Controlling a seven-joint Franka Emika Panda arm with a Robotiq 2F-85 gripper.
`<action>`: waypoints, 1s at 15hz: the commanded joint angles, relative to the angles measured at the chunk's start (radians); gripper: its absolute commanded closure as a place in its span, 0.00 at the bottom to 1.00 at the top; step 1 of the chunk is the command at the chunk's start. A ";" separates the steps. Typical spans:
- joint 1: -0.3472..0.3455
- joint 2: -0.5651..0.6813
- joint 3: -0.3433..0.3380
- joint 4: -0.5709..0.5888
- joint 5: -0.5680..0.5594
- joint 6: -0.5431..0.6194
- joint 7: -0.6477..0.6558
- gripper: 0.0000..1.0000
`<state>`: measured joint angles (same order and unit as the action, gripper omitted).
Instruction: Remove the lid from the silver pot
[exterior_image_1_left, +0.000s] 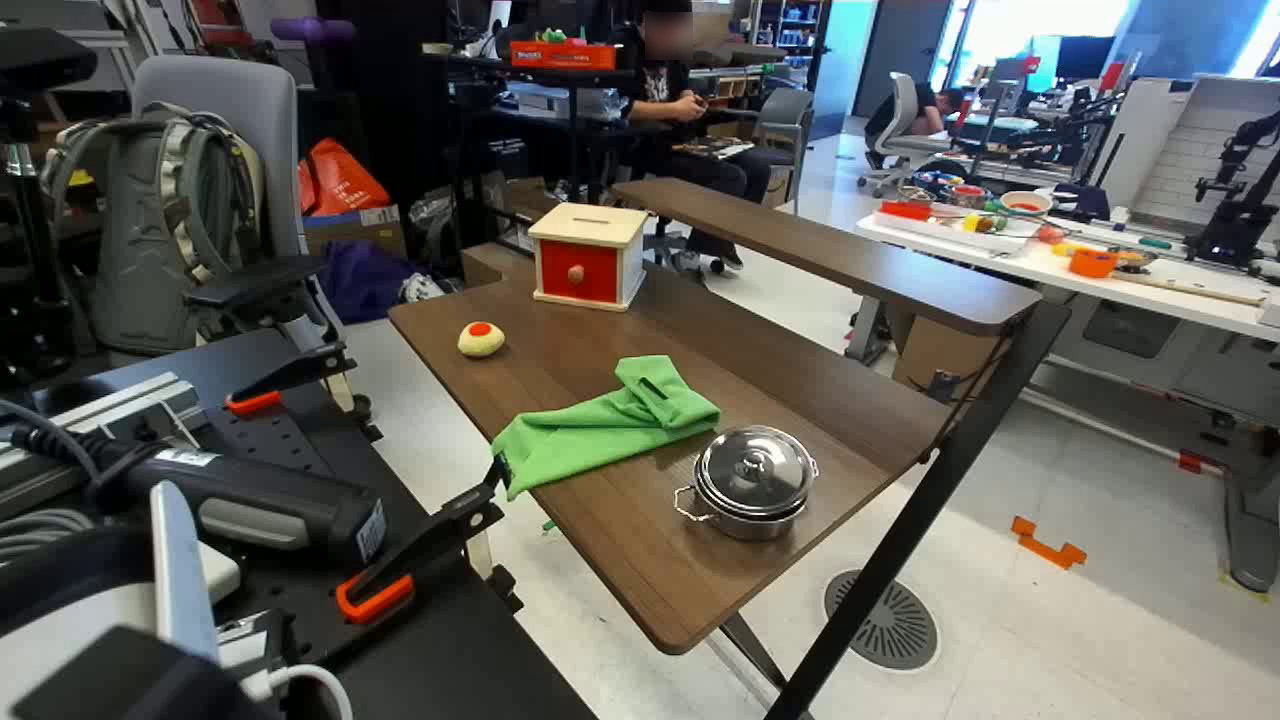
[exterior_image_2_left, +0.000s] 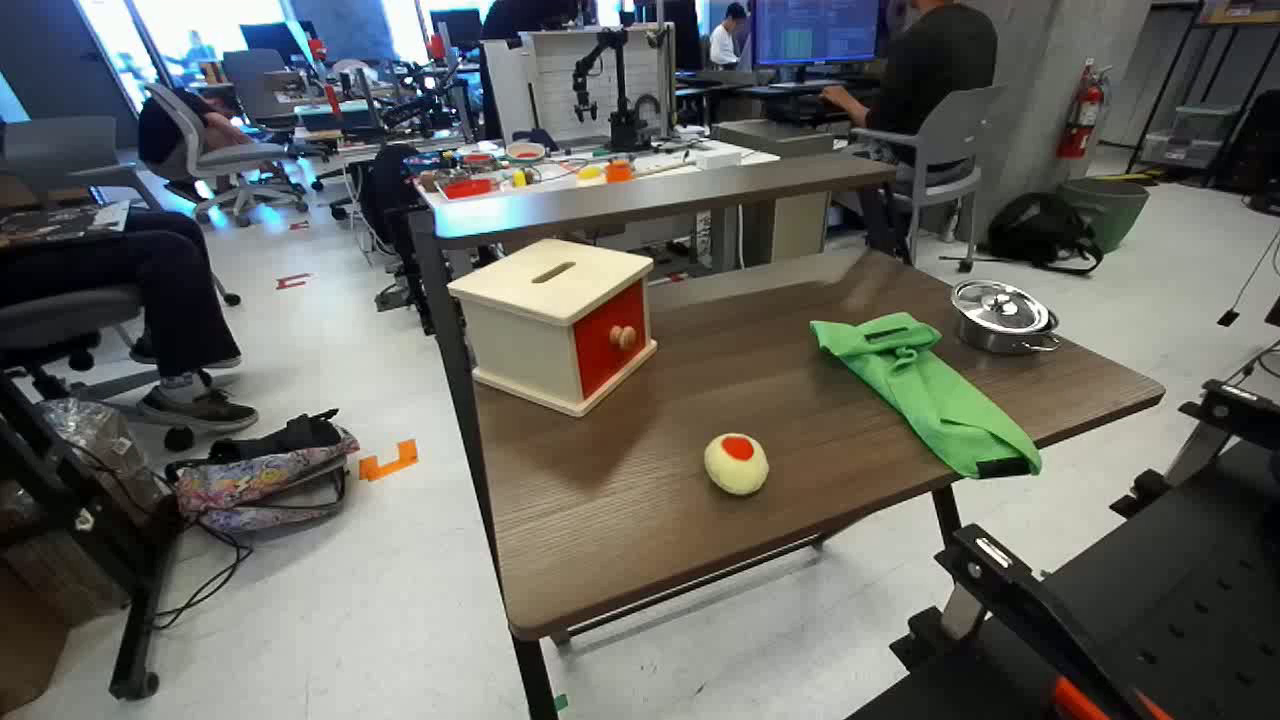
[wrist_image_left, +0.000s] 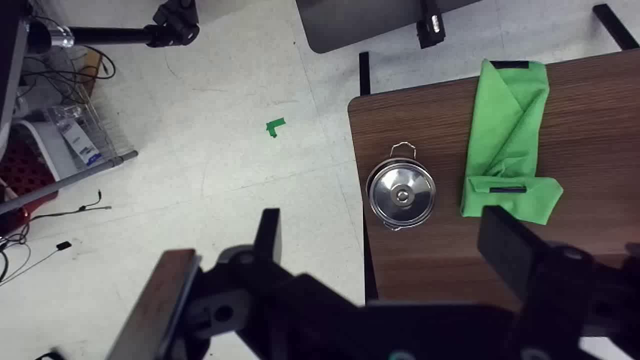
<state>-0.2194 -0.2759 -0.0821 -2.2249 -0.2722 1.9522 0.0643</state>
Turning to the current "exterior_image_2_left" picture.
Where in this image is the silver pot lid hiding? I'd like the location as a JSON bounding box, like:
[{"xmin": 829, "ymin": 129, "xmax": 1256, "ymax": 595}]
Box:
[{"xmin": 952, "ymin": 274, "xmax": 1056, "ymax": 336}]

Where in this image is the black backpack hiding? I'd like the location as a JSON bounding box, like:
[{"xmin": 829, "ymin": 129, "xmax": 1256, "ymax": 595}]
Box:
[{"xmin": 980, "ymin": 188, "xmax": 1109, "ymax": 281}]

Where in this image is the yellow ball with red spot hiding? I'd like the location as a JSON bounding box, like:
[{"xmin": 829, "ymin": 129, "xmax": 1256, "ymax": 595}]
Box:
[{"xmin": 701, "ymin": 426, "xmax": 777, "ymax": 500}]

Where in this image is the silver metal pot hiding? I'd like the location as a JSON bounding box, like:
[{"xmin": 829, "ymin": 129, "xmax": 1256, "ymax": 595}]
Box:
[{"xmin": 949, "ymin": 301, "xmax": 1062, "ymax": 361}]

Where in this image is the red fire extinguisher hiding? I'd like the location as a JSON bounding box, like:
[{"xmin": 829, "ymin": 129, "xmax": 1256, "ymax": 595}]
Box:
[{"xmin": 1056, "ymin": 56, "xmax": 1112, "ymax": 169}]

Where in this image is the person in white shirt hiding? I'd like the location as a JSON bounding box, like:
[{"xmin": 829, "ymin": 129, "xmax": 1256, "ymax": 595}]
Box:
[{"xmin": 702, "ymin": 0, "xmax": 753, "ymax": 73}]

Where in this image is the grey office chair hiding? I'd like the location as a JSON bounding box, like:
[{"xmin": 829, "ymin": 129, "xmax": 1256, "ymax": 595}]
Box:
[{"xmin": 140, "ymin": 81, "xmax": 312, "ymax": 228}]

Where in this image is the wooden box with red drawer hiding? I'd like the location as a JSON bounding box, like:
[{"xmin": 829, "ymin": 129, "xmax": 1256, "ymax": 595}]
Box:
[{"xmin": 442, "ymin": 237, "xmax": 660, "ymax": 419}]

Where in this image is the colourful patterned bag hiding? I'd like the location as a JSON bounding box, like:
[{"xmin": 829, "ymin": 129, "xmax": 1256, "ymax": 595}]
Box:
[{"xmin": 168, "ymin": 426, "xmax": 362, "ymax": 538}]

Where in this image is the computer monitor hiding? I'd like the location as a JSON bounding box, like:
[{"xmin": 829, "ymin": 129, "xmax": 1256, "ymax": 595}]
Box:
[{"xmin": 746, "ymin": 0, "xmax": 886, "ymax": 73}]

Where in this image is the orange plastic bracket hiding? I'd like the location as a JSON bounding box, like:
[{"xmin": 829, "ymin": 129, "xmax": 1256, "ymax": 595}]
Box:
[{"xmin": 355, "ymin": 435, "xmax": 425, "ymax": 483}]

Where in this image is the person in dark top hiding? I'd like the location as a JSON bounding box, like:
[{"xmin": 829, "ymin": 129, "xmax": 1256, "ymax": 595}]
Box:
[{"xmin": 134, "ymin": 86, "xmax": 254, "ymax": 177}]

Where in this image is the grey workbench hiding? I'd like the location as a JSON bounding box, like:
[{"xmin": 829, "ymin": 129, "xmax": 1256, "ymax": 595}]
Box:
[{"xmin": 410, "ymin": 135, "xmax": 898, "ymax": 274}]

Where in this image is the black metal stand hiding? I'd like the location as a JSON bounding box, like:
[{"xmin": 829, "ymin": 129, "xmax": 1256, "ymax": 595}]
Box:
[{"xmin": 850, "ymin": 375, "xmax": 1280, "ymax": 720}]

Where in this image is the white display board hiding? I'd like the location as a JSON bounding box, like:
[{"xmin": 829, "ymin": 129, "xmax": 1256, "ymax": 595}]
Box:
[{"xmin": 479, "ymin": 20, "xmax": 678, "ymax": 148}]

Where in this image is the green cloth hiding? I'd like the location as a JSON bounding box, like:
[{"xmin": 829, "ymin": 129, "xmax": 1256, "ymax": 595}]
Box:
[{"xmin": 806, "ymin": 309, "xmax": 1042, "ymax": 483}]

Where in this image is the green bin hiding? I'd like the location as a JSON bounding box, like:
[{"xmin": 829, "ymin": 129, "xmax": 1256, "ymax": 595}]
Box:
[{"xmin": 1059, "ymin": 171, "xmax": 1151, "ymax": 255}]

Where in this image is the seated person in black shirt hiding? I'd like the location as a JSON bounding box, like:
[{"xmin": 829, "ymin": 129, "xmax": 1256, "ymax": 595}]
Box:
[{"xmin": 816, "ymin": 0, "xmax": 1001, "ymax": 135}]

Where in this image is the seated person in black trousers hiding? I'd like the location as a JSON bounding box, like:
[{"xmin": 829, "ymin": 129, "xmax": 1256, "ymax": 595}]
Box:
[{"xmin": 0, "ymin": 209, "xmax": 265, "ymax": 435}]

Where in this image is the red tray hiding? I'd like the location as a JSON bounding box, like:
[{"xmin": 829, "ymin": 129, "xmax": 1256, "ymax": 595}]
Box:
[{"xmin": 441, "ymin": 171, "xmax": 500, "ymax": 205}]

